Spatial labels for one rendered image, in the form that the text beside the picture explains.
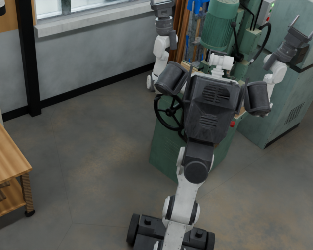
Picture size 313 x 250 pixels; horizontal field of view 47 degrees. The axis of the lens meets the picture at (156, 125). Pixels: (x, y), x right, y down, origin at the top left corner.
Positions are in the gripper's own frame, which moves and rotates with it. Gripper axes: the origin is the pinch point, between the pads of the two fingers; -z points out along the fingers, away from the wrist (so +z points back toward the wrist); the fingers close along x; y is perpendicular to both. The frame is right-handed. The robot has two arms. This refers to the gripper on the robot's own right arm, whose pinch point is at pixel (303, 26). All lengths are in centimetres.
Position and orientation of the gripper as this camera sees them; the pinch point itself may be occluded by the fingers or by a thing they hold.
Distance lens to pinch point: 194.4
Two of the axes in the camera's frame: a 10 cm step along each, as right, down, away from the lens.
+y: 6.2, -2.1, 7.6
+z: -4.2, 7.3, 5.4
